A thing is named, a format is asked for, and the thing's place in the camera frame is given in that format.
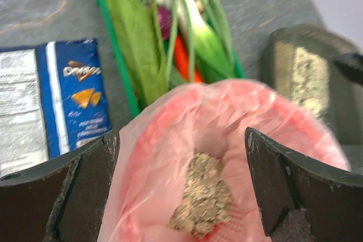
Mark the red mesh waste basket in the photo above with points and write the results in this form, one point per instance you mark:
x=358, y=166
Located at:
x=225, y=111

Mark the beige cat litter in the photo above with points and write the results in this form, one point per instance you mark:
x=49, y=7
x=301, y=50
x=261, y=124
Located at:
x=302, y=77

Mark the orange carrot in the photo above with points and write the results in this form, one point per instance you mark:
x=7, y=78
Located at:
x=181, y=59

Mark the black litter scoop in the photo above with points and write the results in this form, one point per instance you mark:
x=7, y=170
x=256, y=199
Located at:
x=350, y=65

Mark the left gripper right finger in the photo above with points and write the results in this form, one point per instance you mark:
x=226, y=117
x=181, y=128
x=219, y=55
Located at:
x=300, y=198

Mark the blue Doritos chip bag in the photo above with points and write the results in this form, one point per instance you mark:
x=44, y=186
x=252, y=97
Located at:
x=52, y=101

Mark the pink plastic bag liner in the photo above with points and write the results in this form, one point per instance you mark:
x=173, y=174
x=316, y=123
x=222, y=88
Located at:
x=156, y=147

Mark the green long beans bundle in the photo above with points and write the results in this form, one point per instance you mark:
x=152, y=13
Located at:
x=213, y=13

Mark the purple onion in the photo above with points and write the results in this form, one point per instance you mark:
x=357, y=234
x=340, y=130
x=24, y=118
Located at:
x=165, y=21

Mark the green vegetable tray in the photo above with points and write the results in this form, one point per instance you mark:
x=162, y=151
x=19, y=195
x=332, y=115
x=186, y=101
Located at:
x=173, y=77

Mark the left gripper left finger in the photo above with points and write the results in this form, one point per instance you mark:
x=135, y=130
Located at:
x=62, y=199

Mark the dark translucent litter box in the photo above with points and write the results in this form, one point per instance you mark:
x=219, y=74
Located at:
x=344, y=115

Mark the green lettuce leaf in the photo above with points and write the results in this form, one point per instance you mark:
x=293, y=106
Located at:
x=136, y=29

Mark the white bok choy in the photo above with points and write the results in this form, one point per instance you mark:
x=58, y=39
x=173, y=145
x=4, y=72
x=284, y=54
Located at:
x=212, y=61

